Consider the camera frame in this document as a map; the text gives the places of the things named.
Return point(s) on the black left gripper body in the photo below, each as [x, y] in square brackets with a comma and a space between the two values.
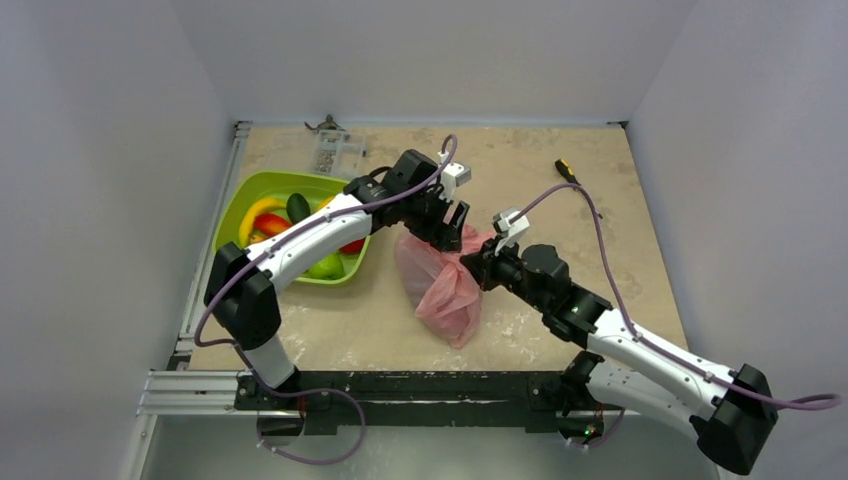
[429, 205]

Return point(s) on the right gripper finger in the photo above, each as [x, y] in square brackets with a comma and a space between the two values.
[485, 257]
[485, 275]

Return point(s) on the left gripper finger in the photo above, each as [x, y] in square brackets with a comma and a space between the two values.
[454, 228]
[441, 237]

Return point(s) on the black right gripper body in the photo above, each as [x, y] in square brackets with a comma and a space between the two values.
[488, 263]

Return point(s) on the pink plastic bag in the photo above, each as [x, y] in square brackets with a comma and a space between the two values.
[444, 294]

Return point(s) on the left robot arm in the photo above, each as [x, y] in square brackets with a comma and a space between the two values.
[244, 283]

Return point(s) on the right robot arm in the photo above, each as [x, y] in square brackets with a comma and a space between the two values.
[728, 414]

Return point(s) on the red fake pomegranate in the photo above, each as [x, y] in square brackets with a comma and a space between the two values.
[353, 248]

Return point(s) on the yellow fake mango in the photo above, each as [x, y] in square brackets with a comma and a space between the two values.
[325, 202]

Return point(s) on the green fake apple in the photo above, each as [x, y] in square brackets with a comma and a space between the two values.
[329, 268]

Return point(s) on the dark green fake avocado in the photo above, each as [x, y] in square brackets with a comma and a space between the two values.
[297, 208]

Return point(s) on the red orange fake mango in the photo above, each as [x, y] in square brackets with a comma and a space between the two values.
[270, 224]

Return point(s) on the yellow fake banana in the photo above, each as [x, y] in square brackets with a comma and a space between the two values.
[263, 205]

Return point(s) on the clear plastic screw box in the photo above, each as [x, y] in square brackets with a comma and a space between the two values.
[332, 153]

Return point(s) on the black yellow screwdriver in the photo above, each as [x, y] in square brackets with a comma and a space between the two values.
[565, 170]

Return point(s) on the dark metal clamp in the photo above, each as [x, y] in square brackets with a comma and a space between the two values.
[328, 124]

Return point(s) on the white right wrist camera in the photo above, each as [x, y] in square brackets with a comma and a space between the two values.
[510, 226]

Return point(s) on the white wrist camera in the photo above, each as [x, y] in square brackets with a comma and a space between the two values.
[510, 226]
[453, 176]

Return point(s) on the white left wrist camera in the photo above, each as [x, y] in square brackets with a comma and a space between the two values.
[453, 176]

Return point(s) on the aluminium frame rail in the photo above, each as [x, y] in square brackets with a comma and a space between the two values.
[177, 391]

